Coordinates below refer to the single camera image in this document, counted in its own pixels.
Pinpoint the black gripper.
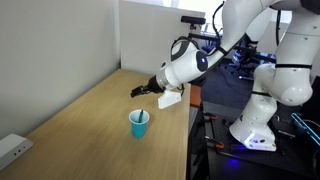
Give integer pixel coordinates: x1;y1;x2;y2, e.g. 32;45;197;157
130;75;165;98

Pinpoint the blue plastic cup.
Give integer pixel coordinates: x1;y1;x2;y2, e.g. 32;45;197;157
128;109;151;139

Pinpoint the orange board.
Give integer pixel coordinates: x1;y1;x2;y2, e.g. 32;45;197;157
190;84;202;108

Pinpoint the white partition panel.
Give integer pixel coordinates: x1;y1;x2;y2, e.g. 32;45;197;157
119;0;206;85

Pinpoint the black swivel chair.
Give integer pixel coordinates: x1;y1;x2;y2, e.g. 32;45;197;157
226;41;259;82

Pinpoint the white rectangular box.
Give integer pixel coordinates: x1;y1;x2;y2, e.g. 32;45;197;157
0;133;35;173

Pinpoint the blue neon light strip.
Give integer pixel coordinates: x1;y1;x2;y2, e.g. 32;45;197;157
291;112;320;146

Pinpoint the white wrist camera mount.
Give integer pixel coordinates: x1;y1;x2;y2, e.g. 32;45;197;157
157;89;182;110

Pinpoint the orange handled clamp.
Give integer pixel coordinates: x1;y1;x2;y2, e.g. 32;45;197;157
203;113;219;122
204;135;225;150

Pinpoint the black camera on stand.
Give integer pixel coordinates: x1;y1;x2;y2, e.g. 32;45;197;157
180;15;207;31

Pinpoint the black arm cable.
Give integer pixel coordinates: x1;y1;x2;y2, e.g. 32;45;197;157
170;0;231;58

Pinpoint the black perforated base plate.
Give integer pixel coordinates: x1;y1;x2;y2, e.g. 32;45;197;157
205;114;320;178

